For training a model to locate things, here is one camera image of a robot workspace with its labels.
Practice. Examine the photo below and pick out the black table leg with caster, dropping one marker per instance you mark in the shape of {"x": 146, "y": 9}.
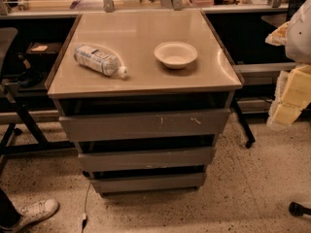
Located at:
{"x": 244, "y": 124}

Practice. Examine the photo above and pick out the white sneaker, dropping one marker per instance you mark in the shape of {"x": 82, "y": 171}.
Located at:
{"x": 36, "y": 212}

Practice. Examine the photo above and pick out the grey top drawer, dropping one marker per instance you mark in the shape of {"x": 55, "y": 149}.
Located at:
{"x": 144, "y": 125}

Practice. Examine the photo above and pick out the black chair caster right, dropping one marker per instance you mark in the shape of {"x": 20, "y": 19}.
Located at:
{"x": 296, "y": 209}

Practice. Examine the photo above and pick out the clear plastic water bottle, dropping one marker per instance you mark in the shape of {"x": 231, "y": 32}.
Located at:
{"x": 104, "y": 62}

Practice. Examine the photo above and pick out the dark trouser leg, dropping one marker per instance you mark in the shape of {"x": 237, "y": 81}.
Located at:
{"x": 9, "y": 216}

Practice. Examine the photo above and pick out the grey drawer cabinet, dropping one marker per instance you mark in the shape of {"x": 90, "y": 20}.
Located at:
{"x": 206, "y": 84}

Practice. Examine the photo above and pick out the black office chair left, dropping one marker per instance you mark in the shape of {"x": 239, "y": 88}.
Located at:
{"x": 24, "y": 100}

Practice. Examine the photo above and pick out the grey drawer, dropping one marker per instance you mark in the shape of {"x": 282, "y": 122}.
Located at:
{"x": 146, "y": 159}
{"x": 149, "y": 183}
{"x": 144, "y": 125}

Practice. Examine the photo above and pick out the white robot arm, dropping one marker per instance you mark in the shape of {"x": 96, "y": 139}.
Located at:
{"x": 295, "y": 36}

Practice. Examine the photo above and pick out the grey bottom drawer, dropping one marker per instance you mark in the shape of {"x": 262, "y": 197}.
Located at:
{"x": 149, "y": 183}

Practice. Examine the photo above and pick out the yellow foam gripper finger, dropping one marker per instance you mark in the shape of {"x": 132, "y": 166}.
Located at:
{"x": 292, "y": 96}

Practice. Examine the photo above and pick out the grey middle drawer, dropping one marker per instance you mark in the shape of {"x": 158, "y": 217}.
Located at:
{"x": 146, "y": 159}

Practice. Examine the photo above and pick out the white paper bowl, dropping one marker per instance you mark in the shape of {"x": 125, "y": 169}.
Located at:
{"x": 175, "y": 55}

